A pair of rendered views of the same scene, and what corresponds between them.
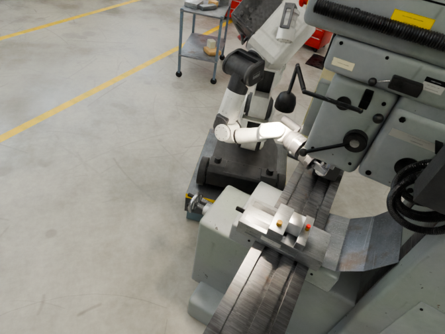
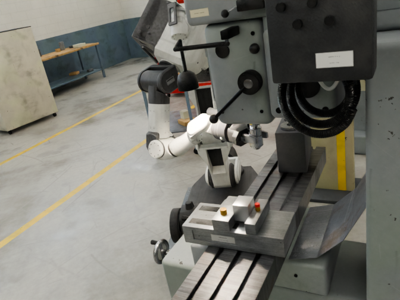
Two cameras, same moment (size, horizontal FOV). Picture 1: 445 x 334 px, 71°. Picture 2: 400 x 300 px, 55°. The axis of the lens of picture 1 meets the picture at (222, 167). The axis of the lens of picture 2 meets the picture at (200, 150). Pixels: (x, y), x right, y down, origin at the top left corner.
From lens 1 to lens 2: 57 cm
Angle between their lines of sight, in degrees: 22
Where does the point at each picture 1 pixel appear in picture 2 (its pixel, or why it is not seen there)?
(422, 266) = (374, 187)
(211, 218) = (174, 255)
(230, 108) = (156, 121)
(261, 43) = (165, 50)
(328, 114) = (217, 69)
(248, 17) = (147, 33)
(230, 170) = not seen: hidden behind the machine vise
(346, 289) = (352, 288)
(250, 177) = not seen: hidden behind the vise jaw
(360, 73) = (216, 13)
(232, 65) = (145, 79)
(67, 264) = not seen: outside the picture
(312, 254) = (270, 234)
